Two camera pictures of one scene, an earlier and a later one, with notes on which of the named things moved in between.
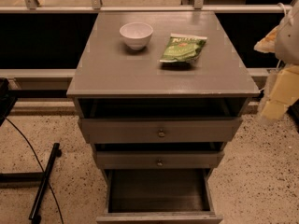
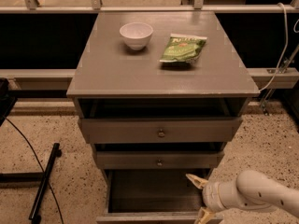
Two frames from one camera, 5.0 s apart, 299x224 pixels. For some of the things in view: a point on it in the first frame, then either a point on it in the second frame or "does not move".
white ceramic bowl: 136,35 does not move
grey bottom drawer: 159,196 does not move
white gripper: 289,41 to 211,195
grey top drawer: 163,130 does not move
